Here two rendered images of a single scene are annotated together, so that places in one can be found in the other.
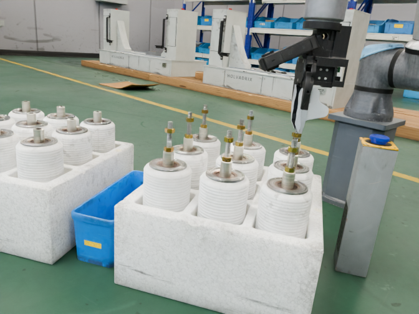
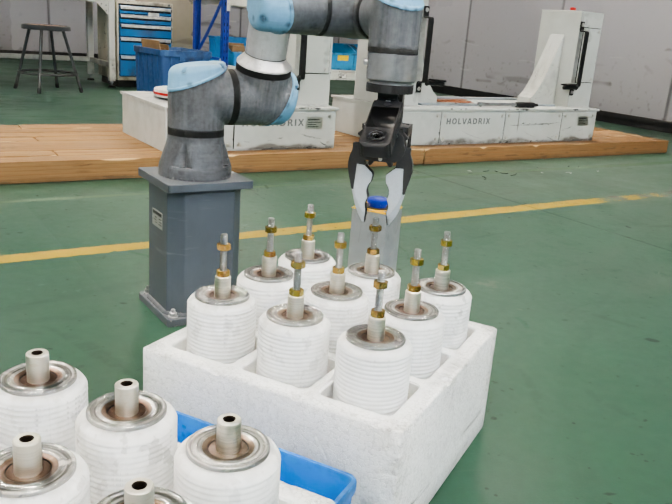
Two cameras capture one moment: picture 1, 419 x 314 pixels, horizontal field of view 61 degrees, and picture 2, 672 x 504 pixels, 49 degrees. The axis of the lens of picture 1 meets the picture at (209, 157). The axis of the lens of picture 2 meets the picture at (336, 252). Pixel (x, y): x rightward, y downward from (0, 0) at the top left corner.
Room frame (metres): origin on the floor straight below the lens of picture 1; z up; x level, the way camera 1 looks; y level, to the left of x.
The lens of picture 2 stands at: (0.55, 0.93, 0.62)
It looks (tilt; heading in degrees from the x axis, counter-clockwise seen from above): 17 degrees down; 282
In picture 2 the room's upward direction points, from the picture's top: 4 degrees clockwise
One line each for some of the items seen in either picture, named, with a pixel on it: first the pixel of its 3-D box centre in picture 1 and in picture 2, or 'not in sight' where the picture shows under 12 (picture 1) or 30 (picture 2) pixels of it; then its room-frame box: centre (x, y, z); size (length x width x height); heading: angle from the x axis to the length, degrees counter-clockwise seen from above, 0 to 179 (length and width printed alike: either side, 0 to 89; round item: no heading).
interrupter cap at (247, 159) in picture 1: (237, 158); (336, 291); (0.76, -0.06, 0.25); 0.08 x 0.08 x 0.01
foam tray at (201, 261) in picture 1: (230, 222); (328, 390); (0.76, -0.06, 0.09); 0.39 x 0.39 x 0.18; 75
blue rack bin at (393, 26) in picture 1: (404, 27); not in sight; (5.22, -2.49, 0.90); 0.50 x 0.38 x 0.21; 137
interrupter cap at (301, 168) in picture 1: (291, 167); (371, 271); (0.73, -0.18, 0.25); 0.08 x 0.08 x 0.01
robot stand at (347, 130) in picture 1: (357, 159); (193, 242); (1.18, -0.51, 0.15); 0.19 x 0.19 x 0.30; 46
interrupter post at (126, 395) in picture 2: (72, 125); (126, 398); (0.87, 0.35, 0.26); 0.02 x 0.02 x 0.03
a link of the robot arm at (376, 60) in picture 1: (380, 65); (199, 94); (1.17, -0.51, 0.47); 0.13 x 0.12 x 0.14; 41
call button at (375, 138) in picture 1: (378, 140); (378, 203); (0.76, -0.36, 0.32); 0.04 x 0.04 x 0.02
